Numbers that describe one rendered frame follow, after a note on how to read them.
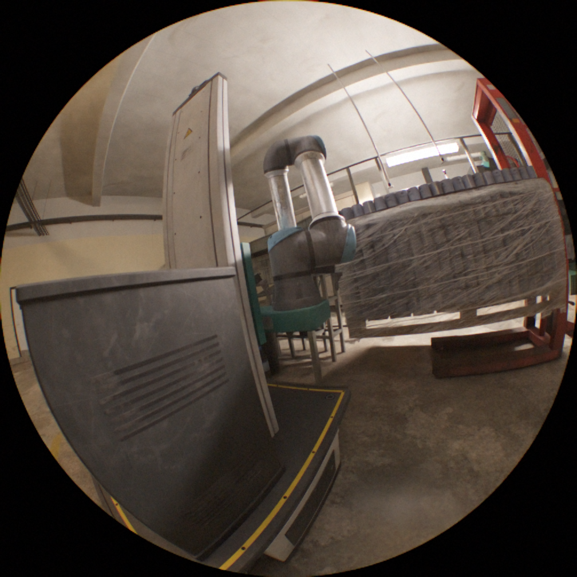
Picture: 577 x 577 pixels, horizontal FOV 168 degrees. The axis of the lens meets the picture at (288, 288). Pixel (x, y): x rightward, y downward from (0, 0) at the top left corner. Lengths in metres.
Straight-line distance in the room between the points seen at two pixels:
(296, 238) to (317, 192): 0.18
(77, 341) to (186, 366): 0.15
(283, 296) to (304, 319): 0.09
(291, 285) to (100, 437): 0.52
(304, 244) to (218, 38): 3.99
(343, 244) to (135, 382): 0.54
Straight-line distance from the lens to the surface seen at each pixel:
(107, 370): 0.25
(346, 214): 1.18
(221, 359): 0.33
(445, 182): 1.18
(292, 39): 4.32
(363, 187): 3.87
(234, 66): 4.45
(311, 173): 0.70
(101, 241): 7.33
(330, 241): 0.56
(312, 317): 0.51
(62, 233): 7.63
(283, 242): 0.55
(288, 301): 0.53
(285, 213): 0.77
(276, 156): 0.78
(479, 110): 2.29
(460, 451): 1.05
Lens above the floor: 0.80
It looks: 2 degrees down
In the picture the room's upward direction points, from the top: 10 degrees counter-clockwise
